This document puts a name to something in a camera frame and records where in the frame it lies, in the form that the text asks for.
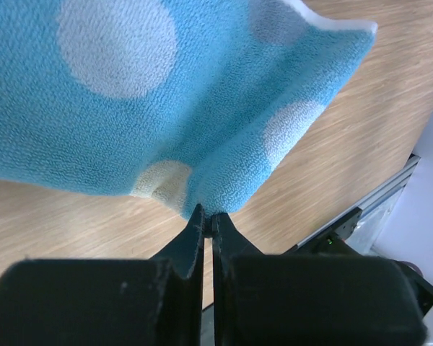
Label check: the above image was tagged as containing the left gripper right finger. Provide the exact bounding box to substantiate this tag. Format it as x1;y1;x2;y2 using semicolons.
211;213;427;345

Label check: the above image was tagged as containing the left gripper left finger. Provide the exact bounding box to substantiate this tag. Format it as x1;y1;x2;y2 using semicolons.
0;206;205;345

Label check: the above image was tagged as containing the blue polka dot towel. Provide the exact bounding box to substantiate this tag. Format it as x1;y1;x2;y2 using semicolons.
0;1;377;217

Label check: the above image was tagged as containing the aluminium front rail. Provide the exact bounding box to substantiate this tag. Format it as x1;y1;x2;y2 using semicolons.
290;154;420;251

